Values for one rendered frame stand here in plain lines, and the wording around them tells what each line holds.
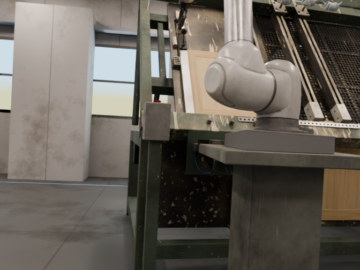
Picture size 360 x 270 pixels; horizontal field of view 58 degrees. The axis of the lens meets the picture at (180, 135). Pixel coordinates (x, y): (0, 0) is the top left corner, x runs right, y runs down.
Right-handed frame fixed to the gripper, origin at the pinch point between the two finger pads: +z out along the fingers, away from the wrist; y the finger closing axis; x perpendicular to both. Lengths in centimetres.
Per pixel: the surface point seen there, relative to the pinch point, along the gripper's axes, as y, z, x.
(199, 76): 24.8, 15.3, 13.9
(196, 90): 37.5, 15.0, 10.8
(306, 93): 37, 9, 82
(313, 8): -54, 7, 115
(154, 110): 74, -8, -18
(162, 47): -6.8, 22.1, -7.4
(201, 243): 118, 52, 14
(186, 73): 25.8, 13.0, 5.0
